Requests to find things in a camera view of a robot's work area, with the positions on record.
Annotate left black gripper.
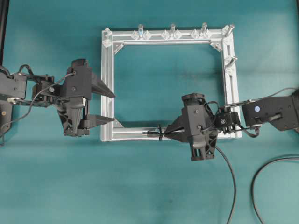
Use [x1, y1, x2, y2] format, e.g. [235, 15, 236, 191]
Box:
[56, 59, 115, 137]

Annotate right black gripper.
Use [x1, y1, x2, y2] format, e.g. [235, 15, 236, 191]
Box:
[164, 93, 218, 161]

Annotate black USB cable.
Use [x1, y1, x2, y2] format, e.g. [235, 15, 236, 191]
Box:
[141, 131, 299, 224]

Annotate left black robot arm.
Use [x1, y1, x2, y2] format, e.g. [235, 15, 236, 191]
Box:
[0, 59, 115, 137]

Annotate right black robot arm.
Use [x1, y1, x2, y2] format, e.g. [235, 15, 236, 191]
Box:
[160, 90, 299, 161]

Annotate clear corner block left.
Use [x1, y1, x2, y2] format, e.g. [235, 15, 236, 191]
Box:
[102, 28, 113, 48]

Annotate clear peg with blue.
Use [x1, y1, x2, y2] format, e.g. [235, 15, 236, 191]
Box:
[131, 24, 152, 40]

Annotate clear side peg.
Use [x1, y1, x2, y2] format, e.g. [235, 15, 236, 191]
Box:
[224, 56, 238, 69]

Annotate clear acrylic peg middle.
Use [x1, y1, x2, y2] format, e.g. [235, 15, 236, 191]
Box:
[161, 24, 182, 40]

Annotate clear acrylic peg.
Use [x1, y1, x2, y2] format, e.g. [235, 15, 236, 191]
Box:
[161, 24, 182, 40]
[190, 22, 212, 39]

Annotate clear acrylic peg right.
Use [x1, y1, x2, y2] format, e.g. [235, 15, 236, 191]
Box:
[190, 22, 212, 39]

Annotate clear corner peg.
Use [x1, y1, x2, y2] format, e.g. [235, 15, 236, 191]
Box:
[221, 24, 235, 38]

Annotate thin grey camera cable left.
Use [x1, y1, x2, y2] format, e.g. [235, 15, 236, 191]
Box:
[0, 71, 77, 147]

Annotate thin grey camera cable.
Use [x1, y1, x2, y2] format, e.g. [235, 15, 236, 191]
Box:
[224, 87, 299, 108]
[0, 71, 77, 147]

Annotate thin grey camera cable right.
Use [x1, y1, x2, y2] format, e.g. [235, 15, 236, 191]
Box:
[224, 87, 299, 108]

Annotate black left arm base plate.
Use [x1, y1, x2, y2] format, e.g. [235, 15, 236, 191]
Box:
[0, 100, 13, 135]

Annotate silver aluminium extrusion frame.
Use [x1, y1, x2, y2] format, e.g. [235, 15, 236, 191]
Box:
[100, 28, 239, 141]

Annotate black vertical rail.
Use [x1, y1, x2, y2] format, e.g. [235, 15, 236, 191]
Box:
[0, 0, 10, 65]

